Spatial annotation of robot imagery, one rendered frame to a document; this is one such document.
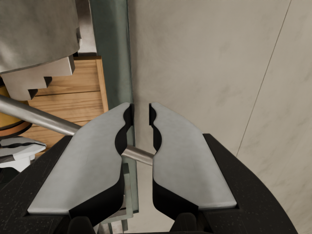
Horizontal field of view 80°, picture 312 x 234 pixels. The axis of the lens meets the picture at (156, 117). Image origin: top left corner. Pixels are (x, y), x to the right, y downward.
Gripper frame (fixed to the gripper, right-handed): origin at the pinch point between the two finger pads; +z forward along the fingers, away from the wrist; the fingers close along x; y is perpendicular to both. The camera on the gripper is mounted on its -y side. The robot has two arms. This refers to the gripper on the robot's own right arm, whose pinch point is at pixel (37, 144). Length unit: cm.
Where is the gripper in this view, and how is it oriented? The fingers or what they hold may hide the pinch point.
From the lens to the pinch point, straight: 47.4
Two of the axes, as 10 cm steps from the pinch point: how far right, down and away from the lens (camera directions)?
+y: -0.1, 8.5, 5.2
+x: 2.4, 5.1, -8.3
